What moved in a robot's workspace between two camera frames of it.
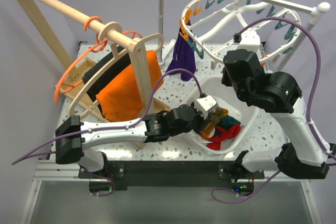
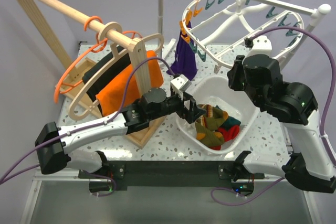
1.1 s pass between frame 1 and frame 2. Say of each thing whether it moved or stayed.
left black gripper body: moved
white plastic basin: stayed
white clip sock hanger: stayed
